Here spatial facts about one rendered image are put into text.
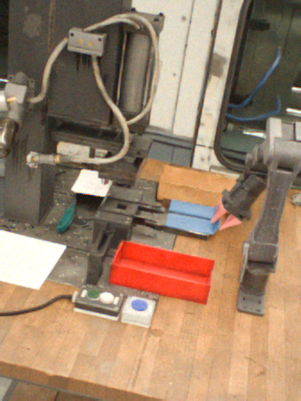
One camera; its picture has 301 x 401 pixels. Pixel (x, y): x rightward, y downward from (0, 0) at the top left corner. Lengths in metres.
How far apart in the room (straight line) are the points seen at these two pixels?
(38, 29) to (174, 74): 0.78
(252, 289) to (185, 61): 0.93
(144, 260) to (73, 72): 0.52
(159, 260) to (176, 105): 0.79
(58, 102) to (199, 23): 0.74
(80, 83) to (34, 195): 0.36
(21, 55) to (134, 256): 0.59
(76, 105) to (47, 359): 0.64
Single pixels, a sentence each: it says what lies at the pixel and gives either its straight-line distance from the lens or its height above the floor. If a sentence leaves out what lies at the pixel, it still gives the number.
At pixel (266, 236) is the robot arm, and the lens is 1.57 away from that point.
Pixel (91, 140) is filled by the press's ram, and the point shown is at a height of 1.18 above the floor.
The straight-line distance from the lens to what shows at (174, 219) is 1.85.
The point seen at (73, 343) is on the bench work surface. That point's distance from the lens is 1.41.
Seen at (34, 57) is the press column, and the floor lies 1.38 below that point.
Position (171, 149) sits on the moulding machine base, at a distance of 2.32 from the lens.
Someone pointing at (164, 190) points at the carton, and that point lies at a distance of 1.97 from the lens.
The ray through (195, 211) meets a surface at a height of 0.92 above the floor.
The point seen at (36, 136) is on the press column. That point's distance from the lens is 1.68.
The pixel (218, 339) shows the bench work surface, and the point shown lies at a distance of 1.49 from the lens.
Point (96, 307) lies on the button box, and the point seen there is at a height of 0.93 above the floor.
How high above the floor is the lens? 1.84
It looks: 29 degrees down
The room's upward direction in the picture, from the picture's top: 9 degrees clockwise
